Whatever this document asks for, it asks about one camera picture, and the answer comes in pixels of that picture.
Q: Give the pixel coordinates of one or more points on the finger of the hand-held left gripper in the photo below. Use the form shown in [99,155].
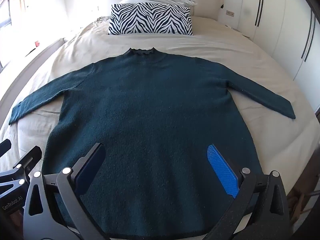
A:
[4,147]
[30,160]

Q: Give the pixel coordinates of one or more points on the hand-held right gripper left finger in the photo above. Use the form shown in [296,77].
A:
[92,170]

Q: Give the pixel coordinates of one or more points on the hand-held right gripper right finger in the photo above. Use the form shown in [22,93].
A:
[221,170]

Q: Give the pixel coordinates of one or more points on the dark teal knit sweater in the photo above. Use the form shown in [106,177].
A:
[155,120]

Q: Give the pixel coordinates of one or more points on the small red object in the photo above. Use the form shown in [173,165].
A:
[37,43]

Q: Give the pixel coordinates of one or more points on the black framed window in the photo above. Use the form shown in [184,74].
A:
[5,37]

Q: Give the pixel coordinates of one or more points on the bed with beige sheet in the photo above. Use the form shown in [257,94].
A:
[225,50]

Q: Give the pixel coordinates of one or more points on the zebra print pillow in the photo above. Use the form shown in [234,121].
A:
[151,18]

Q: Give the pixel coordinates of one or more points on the wall socket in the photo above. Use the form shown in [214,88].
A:
[230,13]

